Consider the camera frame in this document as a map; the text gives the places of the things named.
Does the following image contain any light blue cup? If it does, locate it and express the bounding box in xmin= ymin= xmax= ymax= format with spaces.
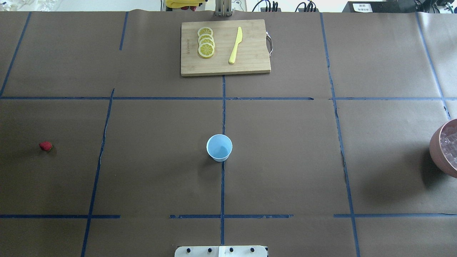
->
xmin=206 ymin=134 xmax=233 ymax=162

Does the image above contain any pink bowl of ice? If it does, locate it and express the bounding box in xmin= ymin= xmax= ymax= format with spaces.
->
xmin=429 ymin=119 xmax=457 ymax=178

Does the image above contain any yellow plastic knife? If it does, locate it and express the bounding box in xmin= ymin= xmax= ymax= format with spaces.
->
xmin=228 ymin=26 xmax=243 ymax=65

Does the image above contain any bamboo cutting board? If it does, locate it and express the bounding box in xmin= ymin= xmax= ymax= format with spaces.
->
xmin=181 ymin=19 xmax=271 ymax=77

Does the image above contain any yellow bag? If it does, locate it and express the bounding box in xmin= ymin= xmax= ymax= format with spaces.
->
xmin=165 ymin=0 xmax=207 ymax=9

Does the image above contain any red strawberry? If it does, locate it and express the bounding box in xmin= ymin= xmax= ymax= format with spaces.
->
xmin=39 ymin=141 xmax=53 ymax=151

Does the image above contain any aluminium frame post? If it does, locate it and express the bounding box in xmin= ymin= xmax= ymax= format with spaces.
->
xmin=215 ymin=0 xmax=233 ymax=17

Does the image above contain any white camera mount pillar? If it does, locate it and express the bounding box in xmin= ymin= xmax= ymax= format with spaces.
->
xmin=174 ymin=245 xmax=269 ymax=257

